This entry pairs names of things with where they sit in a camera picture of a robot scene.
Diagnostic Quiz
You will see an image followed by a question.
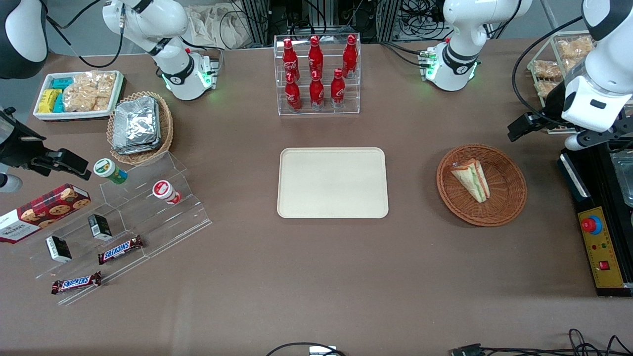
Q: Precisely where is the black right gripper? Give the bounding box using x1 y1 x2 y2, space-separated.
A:
0 108 92 180

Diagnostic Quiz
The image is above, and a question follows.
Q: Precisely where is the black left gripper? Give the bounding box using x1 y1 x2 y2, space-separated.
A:
507 82 569 143

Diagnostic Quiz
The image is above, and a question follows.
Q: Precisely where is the triangular sandwich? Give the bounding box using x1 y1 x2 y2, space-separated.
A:
450 159 491 204

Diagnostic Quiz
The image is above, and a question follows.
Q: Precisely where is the white rectangular snack tray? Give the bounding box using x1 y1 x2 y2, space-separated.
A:
33 70 125 122

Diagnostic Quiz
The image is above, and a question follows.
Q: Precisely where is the round brown wicker basket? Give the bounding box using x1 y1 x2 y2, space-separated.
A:
436 143 528 227

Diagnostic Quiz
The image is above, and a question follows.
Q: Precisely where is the oval light wicker basket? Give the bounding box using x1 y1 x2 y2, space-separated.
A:
106 90 175 166

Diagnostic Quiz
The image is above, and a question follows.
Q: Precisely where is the cream plastic tray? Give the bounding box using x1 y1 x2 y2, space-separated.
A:
276 147 390 220

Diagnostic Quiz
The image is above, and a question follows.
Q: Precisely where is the red tartan cookie box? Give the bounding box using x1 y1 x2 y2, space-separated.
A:
0 183 92 244

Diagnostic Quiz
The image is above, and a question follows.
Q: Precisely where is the green lidded snack cup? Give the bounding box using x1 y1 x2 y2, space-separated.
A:
93 158 129 185

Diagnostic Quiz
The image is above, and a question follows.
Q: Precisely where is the yellow snack packet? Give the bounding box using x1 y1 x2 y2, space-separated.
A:
38 89 63 114

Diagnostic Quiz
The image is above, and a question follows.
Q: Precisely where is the small black box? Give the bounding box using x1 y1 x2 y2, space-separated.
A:
45 235 73 264
88 213 113 242

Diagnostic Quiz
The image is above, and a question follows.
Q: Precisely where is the clear bag of rice crackers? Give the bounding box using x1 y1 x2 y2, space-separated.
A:
62 70 117 113

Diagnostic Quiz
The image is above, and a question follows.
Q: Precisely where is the black control box appliance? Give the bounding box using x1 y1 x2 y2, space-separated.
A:
557 130 633 298

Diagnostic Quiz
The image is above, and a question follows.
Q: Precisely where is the silver foil packet stack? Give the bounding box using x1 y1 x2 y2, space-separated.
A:
111 96 161 155

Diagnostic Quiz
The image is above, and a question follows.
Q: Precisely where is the brown Snickers bar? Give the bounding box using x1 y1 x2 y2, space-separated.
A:
97 235 145 266
50 270 103 296

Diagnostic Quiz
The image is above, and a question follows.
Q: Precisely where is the clear acrylic step display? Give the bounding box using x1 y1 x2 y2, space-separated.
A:
9 150 214 306

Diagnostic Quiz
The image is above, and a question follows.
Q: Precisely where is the red lidded snack cup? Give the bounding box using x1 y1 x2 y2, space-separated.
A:
152 179 182 205

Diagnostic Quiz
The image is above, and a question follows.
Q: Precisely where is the clear metal-rimmed container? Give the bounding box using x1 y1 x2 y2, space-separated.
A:
610 148 633 208

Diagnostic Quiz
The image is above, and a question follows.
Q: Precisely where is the red cola bottle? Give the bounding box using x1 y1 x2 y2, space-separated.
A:
309 71 325 111
284 72 302 112
330 68 346 109
342 34 359 80
282 38 301 82
308 35 324 80

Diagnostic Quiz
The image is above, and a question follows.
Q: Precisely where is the clear acrylic bottle rack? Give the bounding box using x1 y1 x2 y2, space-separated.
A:
273 33 362 117

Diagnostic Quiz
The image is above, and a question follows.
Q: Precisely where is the beige cloth bag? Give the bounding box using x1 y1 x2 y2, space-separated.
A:
185 4 250 50

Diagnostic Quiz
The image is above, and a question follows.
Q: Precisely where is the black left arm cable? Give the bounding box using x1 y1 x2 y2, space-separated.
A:
511 16 585 127

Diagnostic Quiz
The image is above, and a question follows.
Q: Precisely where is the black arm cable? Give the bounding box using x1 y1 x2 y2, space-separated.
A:
45 0 125 69
511 16 585 127

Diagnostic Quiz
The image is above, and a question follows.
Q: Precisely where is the white wire rack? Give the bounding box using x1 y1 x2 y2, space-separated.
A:
526 30 633 135

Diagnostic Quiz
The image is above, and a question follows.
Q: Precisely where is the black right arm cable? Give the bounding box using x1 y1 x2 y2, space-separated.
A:
45 0 125 69

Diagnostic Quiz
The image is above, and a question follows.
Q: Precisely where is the aluminium frame profile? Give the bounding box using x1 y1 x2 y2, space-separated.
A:
241 0 271 46
375 0 402 43

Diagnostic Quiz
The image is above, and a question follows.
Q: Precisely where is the black tangled cable bundle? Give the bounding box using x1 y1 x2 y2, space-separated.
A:
449 328 633 356

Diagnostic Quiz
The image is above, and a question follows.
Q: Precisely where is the black looped floor cable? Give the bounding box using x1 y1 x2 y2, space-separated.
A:
266 341 348 356

